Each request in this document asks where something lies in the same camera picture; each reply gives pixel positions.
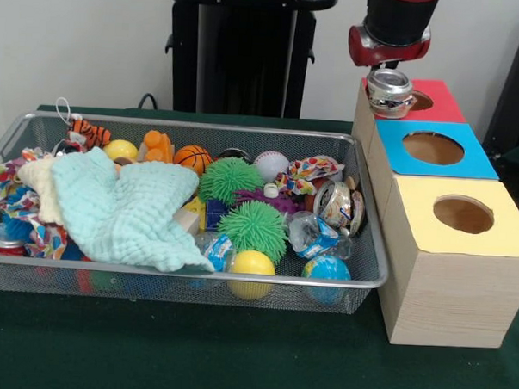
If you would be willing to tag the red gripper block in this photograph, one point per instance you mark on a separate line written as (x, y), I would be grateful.
(390, 56)

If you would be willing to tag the crushed silver can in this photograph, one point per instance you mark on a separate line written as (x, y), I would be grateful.
(341, 204)
(391, 93)

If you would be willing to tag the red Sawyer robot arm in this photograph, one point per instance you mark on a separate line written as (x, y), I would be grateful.
(398, 19)

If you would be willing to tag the shallow mesh bin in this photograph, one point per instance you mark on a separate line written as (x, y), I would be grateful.
(359, 276)

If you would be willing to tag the wooden three-hole box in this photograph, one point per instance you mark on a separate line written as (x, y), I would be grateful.
(450, 276)

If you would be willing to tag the green spiky ball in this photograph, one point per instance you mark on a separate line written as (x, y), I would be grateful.
(231, 180)
(252, 230)

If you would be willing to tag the small orange basketball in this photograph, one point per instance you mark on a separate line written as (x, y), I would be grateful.
(193, 157)

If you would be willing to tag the blue globe ball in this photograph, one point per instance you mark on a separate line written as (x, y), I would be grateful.
(327, 270)

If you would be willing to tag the yellow ball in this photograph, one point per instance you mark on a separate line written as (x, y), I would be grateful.
(253, 267)
(120, 150)

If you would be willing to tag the mint waffle cloth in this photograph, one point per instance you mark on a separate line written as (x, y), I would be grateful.
(130, 206)

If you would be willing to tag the tiger plush toy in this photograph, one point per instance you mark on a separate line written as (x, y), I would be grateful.
(90, 133)

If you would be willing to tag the cream cloth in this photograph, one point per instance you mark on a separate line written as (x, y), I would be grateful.
(40, 180)

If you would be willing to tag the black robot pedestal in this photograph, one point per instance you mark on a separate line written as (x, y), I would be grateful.
(248, 65)

